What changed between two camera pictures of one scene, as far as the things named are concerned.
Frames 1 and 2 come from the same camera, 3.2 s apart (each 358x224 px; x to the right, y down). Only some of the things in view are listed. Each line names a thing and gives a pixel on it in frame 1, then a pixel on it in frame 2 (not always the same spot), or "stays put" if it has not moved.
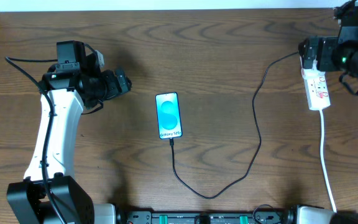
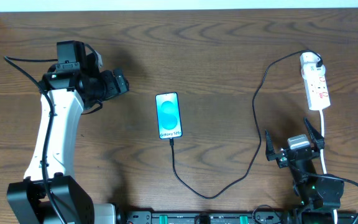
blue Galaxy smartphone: [168, 116] stays put
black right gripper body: [308, 53] -> [295, 154]
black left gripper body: [121, 82] stays put
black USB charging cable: [234, 182] stays put
